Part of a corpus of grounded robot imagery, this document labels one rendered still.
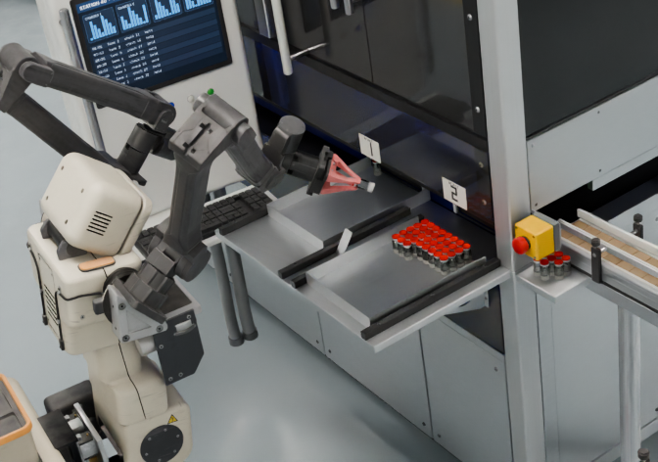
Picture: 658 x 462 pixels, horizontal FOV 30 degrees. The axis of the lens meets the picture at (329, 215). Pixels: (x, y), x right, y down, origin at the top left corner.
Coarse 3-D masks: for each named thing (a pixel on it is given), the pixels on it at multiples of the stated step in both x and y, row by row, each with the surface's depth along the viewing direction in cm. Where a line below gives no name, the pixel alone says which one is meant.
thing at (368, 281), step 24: (384, 240) 303; (336, 264) 297; (360, 264) 298; (384, 264) 296; (408, 264) 295; (480, 264) 288; (336, 288) 291; (360, 288) 289; (384, 288) 288; (408, 288) 286; (432, 288) 281; (360, 312) 276; (384, 312) 275
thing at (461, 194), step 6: (444, 180) 294; (444, 186) 296; (456, 186) 291; (444, 192) 297; (450, 192) 294; (462, 192) 290; (450, 198) 295; (456, 198) 293; (462, 198) 291; (456, 204) 294; (462, 204) 292
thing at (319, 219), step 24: (360, 168) 336; (336, 192) 329; (360, 192) 327; (384, 192) 325; (408, 192) 324; (288, 216) 321; (312, 216) 320; (336, 216) 318; (360, 216) 316; (384, 216) 312; (312, 240) 307; (336, 240) 305
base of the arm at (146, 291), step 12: (144, 264) 244; (132, 276) 242; (144, 276) 241; (156, 276) 241; (120, 288) 243; (132, 288) 240; (144, 288) 240; (156, 288) 241; (168, 288) 243; (132, 300) 238; (144, 300) 240; (156, 300) 241; (144, 312) 239; (156, 312) 240
